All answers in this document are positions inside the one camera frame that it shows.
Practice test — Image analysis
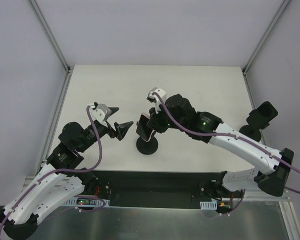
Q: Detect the aluminium frame post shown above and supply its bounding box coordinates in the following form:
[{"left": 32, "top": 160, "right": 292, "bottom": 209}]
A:
[
  {"left": 28, "top": 0, "right": 73, "bottom": 74},
  {"left": 241, "top": 0, "right": 292, "bottom": 76}
]

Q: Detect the aluminium rail bar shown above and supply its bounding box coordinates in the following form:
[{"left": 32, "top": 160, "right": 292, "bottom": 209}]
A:
[{"left": 244, "top": 189, "right": 291, "bottom": 202}]

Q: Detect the black round-base phone stand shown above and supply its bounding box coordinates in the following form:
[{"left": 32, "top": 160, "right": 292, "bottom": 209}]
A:
[{"left": 239, "top": 123, "right": 270, "bottom": 142}]

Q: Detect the black gooseneck phone stand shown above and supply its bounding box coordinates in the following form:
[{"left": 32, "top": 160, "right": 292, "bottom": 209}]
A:
[{"left": 136, "top": 137, "right": 159, "bottom": 155}]

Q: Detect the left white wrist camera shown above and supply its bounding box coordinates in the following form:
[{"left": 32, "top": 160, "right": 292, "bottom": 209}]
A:
[{"left": 87, "top": 103, "right": 112, "bottom": 127}]

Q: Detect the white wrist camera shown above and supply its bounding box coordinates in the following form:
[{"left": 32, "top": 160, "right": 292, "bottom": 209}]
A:
[
  {"left": 147, "top": 87, "right": 167, "bottom": 113},
  {"left": 87, "top": 103, "right": 112, "bottom": 127}
]

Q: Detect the white cable duct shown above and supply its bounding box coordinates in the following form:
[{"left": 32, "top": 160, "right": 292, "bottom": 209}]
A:
[
  {"left": 62, "top": 197, "right": 110, "bottom": 208},
  {"left": 200, "top": 200, "right": 218, "bottom": 211}
]

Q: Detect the right white cable duct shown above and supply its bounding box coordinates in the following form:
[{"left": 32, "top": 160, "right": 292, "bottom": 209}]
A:
[{"left": 200, "top": 200, "right": 218, "bottom": 211}]

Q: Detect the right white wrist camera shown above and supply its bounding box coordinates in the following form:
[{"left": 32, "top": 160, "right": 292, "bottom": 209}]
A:
[{"left": 147, "top": 87, "right": 167, "bottom": 113}]

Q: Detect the black case smartphone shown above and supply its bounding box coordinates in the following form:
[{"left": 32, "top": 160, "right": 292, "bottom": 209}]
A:
[{"left": 246, "top": 101, "right": 279, "bottom": 130}]

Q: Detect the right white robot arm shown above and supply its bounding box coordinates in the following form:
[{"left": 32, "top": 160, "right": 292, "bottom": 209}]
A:
[{"left": 147, "top": 88, "right": 294, "bottom": 198}]

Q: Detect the right aluminium frame post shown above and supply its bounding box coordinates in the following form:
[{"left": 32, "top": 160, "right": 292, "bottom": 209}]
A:
[{"left": 241, "top": 0, "right": 292, "bottom": 76}]

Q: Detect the left white cable duct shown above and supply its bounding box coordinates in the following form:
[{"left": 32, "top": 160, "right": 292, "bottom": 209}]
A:
[{"left": 62, "top": 197, "right": 110, "bottom": 208}]

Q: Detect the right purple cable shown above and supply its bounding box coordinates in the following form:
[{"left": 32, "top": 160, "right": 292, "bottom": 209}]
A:
[{"left": 151, "top": 92, "right": 300, "bottom": 218}]

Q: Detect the purple cable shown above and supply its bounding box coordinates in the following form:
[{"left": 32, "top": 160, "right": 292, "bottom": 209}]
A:
[
  {"left": 151, "top": 92, "right": 300, "bottom": 218},
  {"left": 0, "top": 104, "right": 103, "bottom": 240}
]

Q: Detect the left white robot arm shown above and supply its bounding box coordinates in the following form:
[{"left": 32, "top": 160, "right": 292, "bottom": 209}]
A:
[{"left": 0, "top": 102, "right": 133, "bottom": 240}]

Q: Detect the pink case smartphone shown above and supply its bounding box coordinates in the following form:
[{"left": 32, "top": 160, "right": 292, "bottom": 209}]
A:
[{"left": 136, "top": 113, "right": 155, "bottom": 142}]

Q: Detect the left aluminium frame post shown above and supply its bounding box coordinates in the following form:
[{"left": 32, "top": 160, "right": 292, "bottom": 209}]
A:
[{"left": 28, "top": 0, "right": 73, "bottom": 74}]

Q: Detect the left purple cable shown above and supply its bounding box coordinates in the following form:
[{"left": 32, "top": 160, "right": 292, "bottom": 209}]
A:
[{"left": 0, "top": 104, "right": 103, "bottom": 240}]

